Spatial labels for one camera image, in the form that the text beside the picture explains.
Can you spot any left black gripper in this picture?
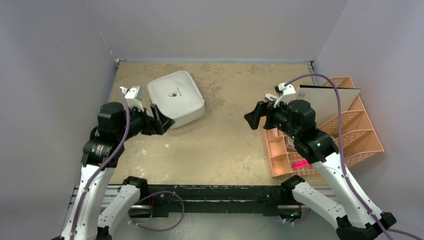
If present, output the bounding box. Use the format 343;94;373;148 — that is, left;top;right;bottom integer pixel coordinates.
116;103;174;142

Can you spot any grey storage case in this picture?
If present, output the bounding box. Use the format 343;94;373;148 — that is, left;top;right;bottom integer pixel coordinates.
147;70;206;129

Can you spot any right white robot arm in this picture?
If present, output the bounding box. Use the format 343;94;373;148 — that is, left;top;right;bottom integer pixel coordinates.
244;100;397;240

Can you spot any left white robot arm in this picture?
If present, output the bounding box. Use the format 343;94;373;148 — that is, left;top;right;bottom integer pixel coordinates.
57;102;175;240

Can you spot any small box in tray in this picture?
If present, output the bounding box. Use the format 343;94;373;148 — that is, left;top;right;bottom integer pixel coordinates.
285;137;296;153

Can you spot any orange compartment tray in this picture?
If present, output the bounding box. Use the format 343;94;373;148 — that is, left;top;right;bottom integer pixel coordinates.
264;128;313;177

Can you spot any pink highlighter marker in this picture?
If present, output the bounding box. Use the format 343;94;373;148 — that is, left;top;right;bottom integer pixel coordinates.
292;159;309;170

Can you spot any white board folder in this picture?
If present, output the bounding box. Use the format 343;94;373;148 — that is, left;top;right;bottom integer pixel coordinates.
294;85;361;126

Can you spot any orange plastic file rack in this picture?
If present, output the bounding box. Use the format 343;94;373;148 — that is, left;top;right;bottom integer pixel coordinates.
319;76;384;167

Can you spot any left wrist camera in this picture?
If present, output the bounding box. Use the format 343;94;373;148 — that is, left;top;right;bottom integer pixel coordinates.
119;86;145;112

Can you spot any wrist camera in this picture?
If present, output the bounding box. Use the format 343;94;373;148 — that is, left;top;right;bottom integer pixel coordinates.
119;86;145;112
273;82;296;108

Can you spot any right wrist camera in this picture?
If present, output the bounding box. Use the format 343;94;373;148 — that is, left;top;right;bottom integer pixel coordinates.
273;82;296;108

